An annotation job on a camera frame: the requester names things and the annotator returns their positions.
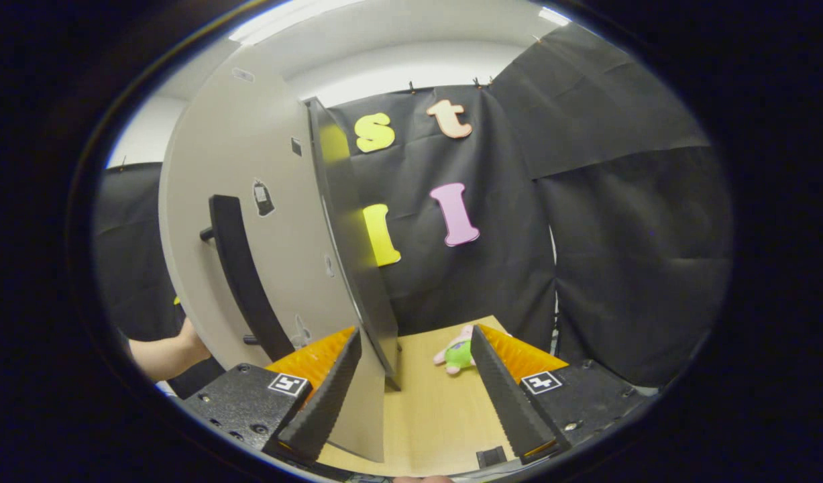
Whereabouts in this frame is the black backdrop cloth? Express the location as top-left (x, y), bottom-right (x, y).
top-left (93, 23), bottom-right (734, 396)

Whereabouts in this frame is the light grey cabinet door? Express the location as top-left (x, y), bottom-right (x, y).
top-left (158, 44), bottom-right (388, 465)

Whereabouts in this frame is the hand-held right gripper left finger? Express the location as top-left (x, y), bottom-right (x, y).
top-left (183, 327), bottom-right (363, 464)

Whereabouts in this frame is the black cabinet door handle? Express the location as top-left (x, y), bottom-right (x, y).
top-left (200, 195), bottom-right (296, 363)

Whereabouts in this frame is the pink and green plush toy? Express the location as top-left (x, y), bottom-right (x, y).
top-left (433, 324), bottom-right (482, 375)

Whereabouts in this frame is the dark grey cabinet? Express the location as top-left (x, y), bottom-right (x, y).
top-left (306, 96), bottom-right (404, 393)

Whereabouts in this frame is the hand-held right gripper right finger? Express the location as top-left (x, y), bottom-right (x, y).
top-left (470, 324), bottom-right (657, 466)

